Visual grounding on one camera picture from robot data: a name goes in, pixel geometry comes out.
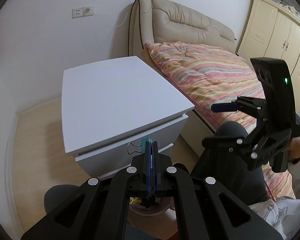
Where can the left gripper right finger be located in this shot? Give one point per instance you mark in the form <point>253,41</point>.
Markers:
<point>205,209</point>

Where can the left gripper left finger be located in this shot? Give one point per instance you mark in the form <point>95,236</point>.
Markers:
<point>97,209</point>

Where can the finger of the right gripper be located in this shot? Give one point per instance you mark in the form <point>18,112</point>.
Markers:
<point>248,105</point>
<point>236,145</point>

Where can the yellow plastic hair clip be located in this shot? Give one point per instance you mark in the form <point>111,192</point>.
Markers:
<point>135,200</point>

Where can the blue binder clip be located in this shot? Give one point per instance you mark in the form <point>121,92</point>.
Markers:
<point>138,148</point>

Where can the right hand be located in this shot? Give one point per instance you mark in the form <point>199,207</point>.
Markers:
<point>294,149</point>

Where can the black trousers left leg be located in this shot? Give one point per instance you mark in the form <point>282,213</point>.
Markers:
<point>56,194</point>

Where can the white patterned sleeve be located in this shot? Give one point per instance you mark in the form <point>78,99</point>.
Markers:
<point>284,213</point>

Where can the cream wardrobe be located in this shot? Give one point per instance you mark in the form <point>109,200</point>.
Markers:
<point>273,31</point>

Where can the white bedside table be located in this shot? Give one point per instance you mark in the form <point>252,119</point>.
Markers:
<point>107,104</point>

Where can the beige padded headboard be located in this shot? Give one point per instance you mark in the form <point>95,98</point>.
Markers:
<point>157,21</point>

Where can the white wall switch plug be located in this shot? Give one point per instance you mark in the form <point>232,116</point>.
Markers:
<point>88,11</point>

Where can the white wall socket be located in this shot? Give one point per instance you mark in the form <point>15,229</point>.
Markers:
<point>77,12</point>

